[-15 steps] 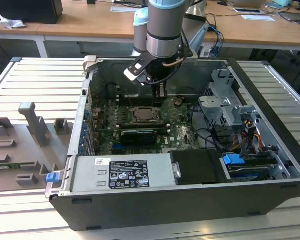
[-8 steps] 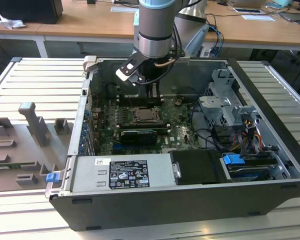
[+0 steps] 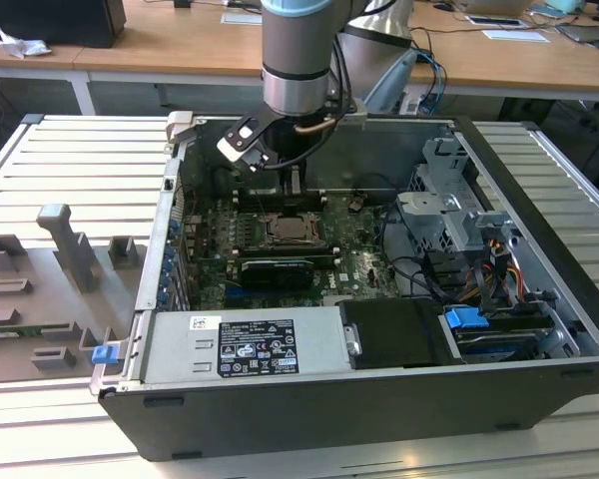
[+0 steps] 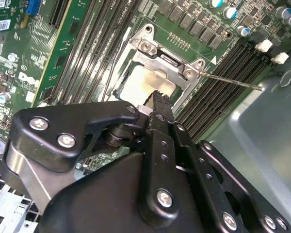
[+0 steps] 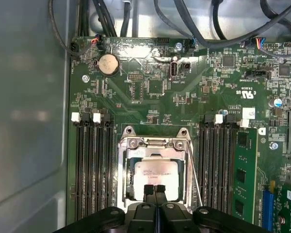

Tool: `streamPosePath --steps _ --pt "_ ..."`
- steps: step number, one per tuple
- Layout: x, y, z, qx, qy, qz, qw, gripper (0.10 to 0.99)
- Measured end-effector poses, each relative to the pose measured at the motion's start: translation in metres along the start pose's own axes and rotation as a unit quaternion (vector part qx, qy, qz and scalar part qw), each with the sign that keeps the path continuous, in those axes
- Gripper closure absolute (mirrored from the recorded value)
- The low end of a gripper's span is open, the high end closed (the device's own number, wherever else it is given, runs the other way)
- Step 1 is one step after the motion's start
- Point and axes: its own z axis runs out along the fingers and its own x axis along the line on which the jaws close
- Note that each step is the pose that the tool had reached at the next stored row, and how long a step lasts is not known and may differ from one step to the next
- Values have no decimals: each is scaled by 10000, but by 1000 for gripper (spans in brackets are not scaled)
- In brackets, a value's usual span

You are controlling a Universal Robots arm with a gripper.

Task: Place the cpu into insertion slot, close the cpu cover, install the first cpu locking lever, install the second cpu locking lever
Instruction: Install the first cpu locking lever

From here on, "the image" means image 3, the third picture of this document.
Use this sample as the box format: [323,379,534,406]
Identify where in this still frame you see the small CPU plate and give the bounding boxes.
[272,218,319,240]

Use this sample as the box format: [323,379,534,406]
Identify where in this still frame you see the metal socket cover frame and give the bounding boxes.
[263,213,326,245]

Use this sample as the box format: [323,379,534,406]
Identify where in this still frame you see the black RAM slot bank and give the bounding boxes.
[233,187,330,212]
[233,241,341,262]

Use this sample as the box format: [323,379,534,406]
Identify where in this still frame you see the CPU socket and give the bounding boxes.
[260,212,326,248]

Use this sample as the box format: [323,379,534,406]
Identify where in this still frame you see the grey case corner latch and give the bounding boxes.
[164,110,204,147]

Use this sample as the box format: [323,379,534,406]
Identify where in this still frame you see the pale blue teach pendant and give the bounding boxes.
[362,47,421,115]

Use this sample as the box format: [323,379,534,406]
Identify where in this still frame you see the black graphics card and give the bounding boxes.
[240,256,312,292]

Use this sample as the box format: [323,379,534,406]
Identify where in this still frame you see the green motherboard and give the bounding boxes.
[182,192,430,310]

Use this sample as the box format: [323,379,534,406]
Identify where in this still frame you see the wooden desk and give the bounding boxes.
[0,0,599,117]

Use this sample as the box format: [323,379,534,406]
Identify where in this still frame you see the metal drive cage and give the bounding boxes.
[394,136,524,254]

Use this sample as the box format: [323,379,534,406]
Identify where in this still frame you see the black plastic shroud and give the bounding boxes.
[338,297,458,371]

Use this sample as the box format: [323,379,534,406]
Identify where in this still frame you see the grey power supply unit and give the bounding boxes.
[140,304,353,386]

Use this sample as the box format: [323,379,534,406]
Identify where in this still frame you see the blue disk carrier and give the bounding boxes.
[442,307,491,331]

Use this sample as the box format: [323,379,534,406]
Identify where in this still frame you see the white paper sheet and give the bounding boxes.
[480,28,551,45]

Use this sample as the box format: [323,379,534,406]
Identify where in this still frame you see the black box on desk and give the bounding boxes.
[0,0,128,50]

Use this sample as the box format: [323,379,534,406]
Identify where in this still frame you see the blue case latch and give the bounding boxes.
[91,343,119,366]

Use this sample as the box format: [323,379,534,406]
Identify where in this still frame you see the open black PC case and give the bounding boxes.
[97,110,599,463]

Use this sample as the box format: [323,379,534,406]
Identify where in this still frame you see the crumpled white paper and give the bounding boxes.
[0,26,52,61]

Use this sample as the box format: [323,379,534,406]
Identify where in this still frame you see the grey parts rack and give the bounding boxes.
[0,203,149,386]

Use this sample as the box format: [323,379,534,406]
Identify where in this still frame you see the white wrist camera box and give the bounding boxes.
[215,114,282,174]

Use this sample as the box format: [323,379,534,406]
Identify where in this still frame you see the blue cables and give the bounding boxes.
[413,45,449,109]

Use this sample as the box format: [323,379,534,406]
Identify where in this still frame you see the black data wire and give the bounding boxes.
[381,204,480,310]

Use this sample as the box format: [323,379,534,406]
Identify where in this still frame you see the yellow orange power wires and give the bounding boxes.
[482,238,525,303]

